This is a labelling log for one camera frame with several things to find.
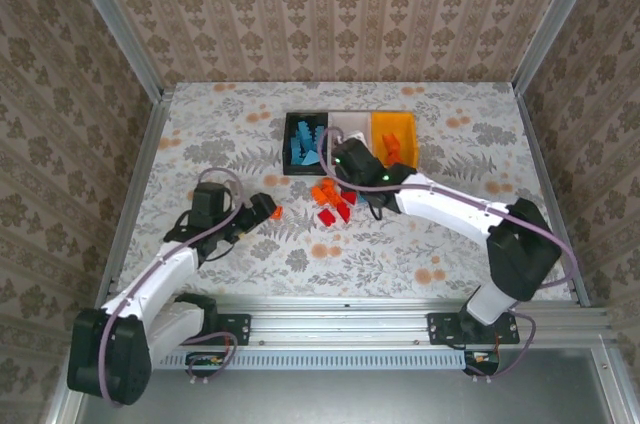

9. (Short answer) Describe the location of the aluminium frame post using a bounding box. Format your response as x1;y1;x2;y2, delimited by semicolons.
58;0;166;101
512;0;610;95

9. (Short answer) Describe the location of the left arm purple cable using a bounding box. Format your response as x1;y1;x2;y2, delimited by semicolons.
98;167;246;408

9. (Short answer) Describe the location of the black plastic storage bin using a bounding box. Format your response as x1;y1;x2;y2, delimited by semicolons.
282;111;331;177

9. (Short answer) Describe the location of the aluminium lower frame rail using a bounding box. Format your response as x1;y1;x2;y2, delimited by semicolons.
592;338;640;424
39;338;89;424

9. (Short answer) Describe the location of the yellow plastic storage bin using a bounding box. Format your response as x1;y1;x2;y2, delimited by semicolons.
370;111;420;168

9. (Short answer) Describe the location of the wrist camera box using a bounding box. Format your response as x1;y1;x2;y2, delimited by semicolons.
192;182;234;225
332;137;382;186

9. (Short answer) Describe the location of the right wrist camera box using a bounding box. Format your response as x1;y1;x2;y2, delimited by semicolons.
332;137;382;186

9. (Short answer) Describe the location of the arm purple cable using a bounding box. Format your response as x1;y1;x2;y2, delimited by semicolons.
98;167;246;408
318;126;580;385

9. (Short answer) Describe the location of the white plastic storage bin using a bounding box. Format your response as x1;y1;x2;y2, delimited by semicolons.
327;111;375;145

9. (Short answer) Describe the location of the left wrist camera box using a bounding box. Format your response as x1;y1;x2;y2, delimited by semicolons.
192;182;234;225

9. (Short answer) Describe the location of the grey metal base plate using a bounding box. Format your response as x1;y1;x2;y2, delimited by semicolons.
74;348;619;424

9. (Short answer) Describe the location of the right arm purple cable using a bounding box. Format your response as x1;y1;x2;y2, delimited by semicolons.
318;126;580;385

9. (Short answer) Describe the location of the aluminium table side rail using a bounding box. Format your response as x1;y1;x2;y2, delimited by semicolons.
97;88;176;305
513;86;592;306

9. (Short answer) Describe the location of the floral fern print tablecloth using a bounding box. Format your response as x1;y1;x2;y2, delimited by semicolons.
115;81;575;301

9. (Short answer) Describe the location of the grey slotted cable duct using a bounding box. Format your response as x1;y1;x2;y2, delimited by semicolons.
159;347;469;371

